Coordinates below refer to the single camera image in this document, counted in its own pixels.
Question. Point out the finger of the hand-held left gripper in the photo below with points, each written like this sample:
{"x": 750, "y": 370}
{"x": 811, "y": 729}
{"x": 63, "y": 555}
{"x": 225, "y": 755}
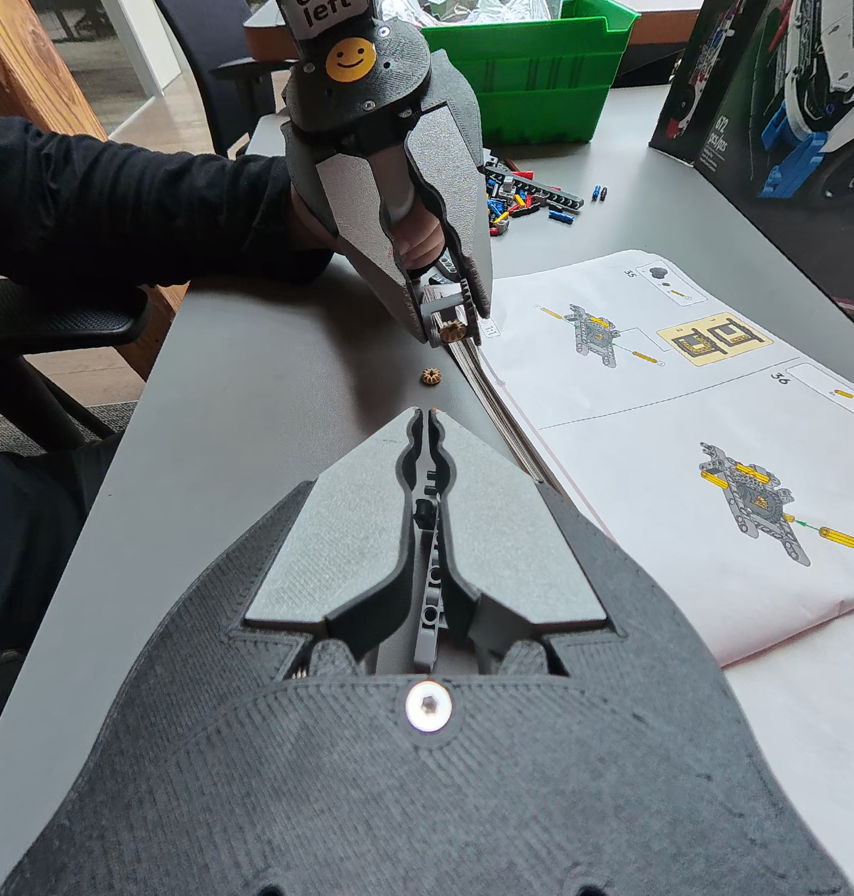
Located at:
{"x": 451, "y": 175}
{"x": 357, "y": 210}

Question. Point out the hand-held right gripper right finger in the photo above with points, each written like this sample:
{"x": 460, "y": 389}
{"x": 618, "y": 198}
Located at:
{"x": 511, "y": 553}

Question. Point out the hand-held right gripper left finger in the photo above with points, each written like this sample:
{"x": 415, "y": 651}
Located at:
{"x": 329, "y": 546}

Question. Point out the grey lego frame assembly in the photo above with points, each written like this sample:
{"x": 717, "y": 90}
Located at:
{"x": 430, "y": 616}

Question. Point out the grey lego differential housing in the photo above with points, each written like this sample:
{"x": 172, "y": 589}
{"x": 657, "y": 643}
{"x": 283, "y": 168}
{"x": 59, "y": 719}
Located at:
{"x": 446, "y": 301}

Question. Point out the tan lego bevel gear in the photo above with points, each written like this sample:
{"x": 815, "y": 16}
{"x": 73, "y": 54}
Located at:
{"x": 429, "y": 378}
{"x": 453, "y": 327}

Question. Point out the pile of loose lego pieces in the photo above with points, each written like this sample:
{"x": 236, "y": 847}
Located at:
{"x": 518, "y": 199}

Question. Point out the lego instruction booklet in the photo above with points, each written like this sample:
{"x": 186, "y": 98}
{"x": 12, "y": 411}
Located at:
{"x": 679, "y": 420}

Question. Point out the lego set cardboard box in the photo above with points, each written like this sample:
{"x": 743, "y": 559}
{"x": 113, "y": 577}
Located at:
{"x": 784, "y": 140}

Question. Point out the person's left hand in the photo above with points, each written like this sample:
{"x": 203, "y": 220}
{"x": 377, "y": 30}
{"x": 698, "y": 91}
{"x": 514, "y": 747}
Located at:
{"x": 418, "y": 241}

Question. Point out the clear plastic bag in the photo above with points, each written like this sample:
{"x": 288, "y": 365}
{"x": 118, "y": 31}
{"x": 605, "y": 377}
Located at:
{"x": 469, "y": 10}

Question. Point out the green plastic bin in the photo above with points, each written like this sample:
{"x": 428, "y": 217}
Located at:
{"x": 539, "y": 84}

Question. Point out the dark high-back office chair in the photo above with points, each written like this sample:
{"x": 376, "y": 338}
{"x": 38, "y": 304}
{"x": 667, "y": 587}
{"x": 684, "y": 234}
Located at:
{"x": 202, "y": 70}

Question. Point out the black mesh armrest chair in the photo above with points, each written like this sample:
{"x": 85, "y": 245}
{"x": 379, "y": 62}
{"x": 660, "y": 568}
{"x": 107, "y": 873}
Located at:
{"x": 62, "y": 315}

